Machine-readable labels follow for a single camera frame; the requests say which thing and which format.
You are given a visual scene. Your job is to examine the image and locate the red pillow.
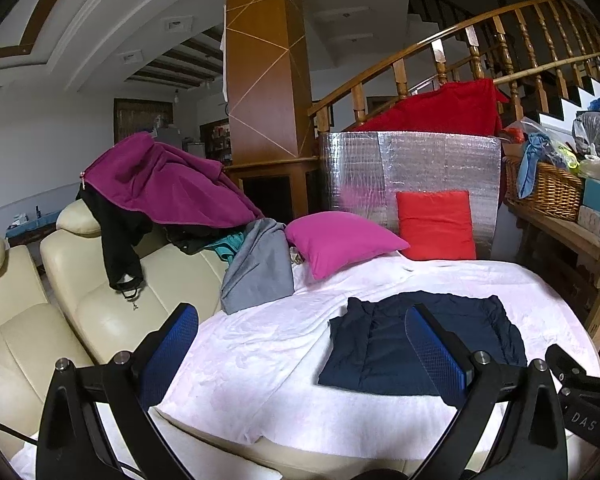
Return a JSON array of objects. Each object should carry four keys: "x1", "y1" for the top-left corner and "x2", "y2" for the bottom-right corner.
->
[{"x1": 395, "y1": 190, "x2": 477, "y2": 262}]

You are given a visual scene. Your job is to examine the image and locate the cream leather sofa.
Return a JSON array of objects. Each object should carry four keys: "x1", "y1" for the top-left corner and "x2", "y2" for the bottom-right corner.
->
[{"x1": 0, "y1": 200, "x2": 531, "y2": 480}]

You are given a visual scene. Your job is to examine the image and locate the yellow green plastic item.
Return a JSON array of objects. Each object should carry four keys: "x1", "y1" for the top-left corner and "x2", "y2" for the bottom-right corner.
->
[{"x1": 552, "y1": 140, "x2": 581, "y2": 168}]

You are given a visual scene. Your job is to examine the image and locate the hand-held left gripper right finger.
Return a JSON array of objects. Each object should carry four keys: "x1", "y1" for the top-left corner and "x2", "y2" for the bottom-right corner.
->
[{"x1": 404, "y1": 303, "x2": 570, "y2": 480}]

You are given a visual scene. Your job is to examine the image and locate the magenta fleece jacket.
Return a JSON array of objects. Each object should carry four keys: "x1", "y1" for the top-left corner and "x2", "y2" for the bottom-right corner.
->
[{"x1": 80, "y1": 132, "x2": 266, "y2": 231}]

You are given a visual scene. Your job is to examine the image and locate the magenta pillow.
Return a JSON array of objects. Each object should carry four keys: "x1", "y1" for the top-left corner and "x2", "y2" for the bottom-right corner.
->
[{"x1": 284, "y1": 211, "x2": 411, "y2": 281}]

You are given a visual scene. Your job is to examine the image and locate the wooden side table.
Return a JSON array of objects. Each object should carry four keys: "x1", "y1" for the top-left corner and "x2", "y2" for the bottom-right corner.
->
[{"x1": 504, "y1": 197, "x2": 600, "y2": 351}]

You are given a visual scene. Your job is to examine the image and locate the teal garment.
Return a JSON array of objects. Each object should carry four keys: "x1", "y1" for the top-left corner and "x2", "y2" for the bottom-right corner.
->
[{"x1": 205, "y1": 232, "x2": 248, "y2": 261}]

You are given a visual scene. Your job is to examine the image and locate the wooden stair railing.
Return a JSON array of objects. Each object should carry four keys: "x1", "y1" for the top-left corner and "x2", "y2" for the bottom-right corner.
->
[{"x1": 307, "y1": 0, "x2": 600, "y2": 133}]

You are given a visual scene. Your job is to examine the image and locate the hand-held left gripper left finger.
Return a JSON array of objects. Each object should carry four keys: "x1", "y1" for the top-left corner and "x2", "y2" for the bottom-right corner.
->
[{"x1": 35, "y1": 302, "x2": 201, "y2": 480}]

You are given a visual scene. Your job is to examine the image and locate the dark wall shelf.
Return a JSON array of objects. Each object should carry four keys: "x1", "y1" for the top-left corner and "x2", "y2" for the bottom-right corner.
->
[{"x1": 200, "y1": 119, "x2": 231, "y2": 166}]

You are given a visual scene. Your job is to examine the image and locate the black garment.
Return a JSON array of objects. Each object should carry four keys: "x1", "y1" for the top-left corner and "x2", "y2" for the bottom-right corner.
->
[{"x1": 75, "y1": 187, "x2": 221, "y2": 295}]

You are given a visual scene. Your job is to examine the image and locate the black cable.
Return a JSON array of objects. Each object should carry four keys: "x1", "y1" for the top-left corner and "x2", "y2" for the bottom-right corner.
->
[{"x1": 0, "y1": 417, "x2": 41, "y2": 447}]

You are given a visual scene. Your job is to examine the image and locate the dark wooden door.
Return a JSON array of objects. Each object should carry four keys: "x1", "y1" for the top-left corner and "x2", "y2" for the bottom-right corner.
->
[{"x1": 113, "y1": 98, "x2": 174, "y2": 143}]

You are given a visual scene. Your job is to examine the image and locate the grey garment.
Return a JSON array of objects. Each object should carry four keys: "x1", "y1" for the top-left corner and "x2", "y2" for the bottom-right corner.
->
[{"x1": 220, "y1": 218, "x2": 296, "y2": 315}]

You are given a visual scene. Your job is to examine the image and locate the blue cloth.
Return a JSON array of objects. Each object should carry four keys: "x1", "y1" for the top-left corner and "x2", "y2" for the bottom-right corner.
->
[{"x1": 517, "y1": 132, "x2": 556, "y2": 200}]

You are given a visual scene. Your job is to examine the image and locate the white patterned box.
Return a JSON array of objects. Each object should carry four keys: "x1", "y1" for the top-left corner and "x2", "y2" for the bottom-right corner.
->
[{"x1": 577, "y1": 205, "x2": 600, "y2": 238}]

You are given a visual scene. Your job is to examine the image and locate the red blanket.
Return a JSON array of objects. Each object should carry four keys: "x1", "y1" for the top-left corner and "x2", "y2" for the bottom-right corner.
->
[{"x1": 352, "y1": 78, "x2": 511, "y2": 136}]

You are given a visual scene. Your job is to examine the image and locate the wicker basket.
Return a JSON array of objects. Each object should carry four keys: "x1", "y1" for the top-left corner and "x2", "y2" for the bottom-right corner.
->
[{"x1": 502, "y1": 155, "x2": 585, "y2": 222}]

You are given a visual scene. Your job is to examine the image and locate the navy blue padded jacket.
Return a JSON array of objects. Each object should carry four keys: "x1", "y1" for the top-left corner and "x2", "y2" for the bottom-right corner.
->
[{"x1": 317, "y1": 291, "x2": 528, "y2": 397}]

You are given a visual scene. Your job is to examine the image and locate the dark plastic bag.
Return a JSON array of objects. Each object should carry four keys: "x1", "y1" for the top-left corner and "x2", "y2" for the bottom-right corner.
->
[{"x1": 572, "y1": 110, "x2": 600, "y2": 153}]

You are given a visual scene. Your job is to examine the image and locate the silver foil insulation mat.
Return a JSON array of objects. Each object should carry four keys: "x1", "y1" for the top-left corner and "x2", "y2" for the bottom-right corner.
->
[{"x1": 319, "y1": 130, "x2": 502, "y2": 258}]

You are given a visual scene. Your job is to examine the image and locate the small blue-topped table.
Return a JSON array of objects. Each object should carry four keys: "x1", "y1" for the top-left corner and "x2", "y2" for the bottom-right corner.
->
[{"x1": 5, "y1": 212, "x2": 61, "y2": 241}]

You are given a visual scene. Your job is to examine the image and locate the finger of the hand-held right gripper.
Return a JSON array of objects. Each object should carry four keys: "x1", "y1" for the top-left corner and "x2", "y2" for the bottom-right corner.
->
[{"x1": 545, "y1": 344, "x2": 600, "y2": 401}]

